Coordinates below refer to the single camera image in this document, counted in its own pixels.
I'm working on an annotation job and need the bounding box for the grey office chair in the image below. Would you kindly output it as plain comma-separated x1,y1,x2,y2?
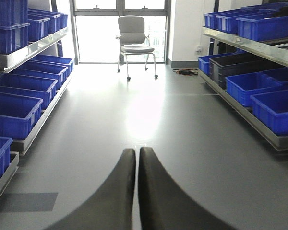
116,15,156,73

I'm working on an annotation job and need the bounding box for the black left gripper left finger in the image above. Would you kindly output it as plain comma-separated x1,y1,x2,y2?
47,149,136,230

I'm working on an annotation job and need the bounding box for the orange cable power adapter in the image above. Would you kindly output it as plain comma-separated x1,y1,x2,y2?
172,69,198,76

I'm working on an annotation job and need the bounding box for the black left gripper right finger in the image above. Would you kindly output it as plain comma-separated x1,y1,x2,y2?
138,147,233,230

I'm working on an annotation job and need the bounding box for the dark navy plastic bin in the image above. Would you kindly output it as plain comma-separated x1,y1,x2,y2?
209,53,283,89

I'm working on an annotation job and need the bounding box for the steel shelf rack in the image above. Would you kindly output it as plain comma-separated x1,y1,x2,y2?
0,27,68,197
199,27,288,151

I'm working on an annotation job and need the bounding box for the blue stacked plastic bin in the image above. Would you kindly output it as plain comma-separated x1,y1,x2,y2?
0,0,30,54

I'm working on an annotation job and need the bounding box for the right steel shelf rack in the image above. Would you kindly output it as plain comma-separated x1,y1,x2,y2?
199,27,288,151

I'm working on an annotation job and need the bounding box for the left steel shelf rack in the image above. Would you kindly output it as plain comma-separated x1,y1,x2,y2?
0,27,68,197

